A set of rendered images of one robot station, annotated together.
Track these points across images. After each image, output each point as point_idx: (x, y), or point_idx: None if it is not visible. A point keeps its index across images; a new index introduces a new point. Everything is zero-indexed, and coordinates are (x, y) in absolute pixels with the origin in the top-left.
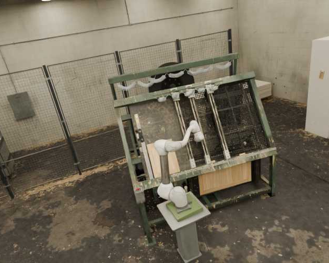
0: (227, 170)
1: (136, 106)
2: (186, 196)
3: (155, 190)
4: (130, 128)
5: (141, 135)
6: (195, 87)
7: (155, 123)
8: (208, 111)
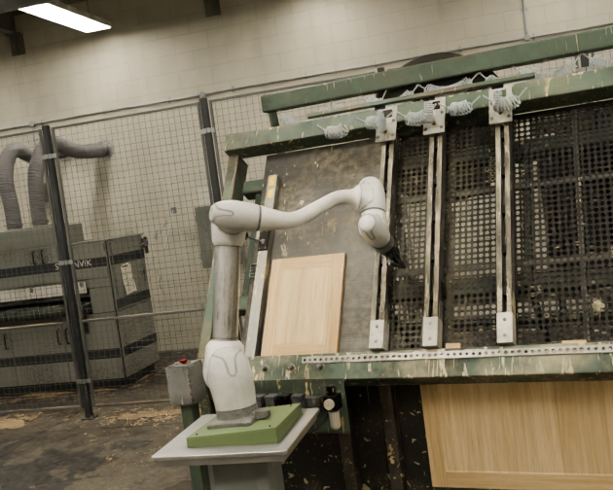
0: (540, 415)
1: (284, 157)
2: (246, 385)
3: None
4: None
5: (265, 230)
6: None
7: None
8: (489, 184)
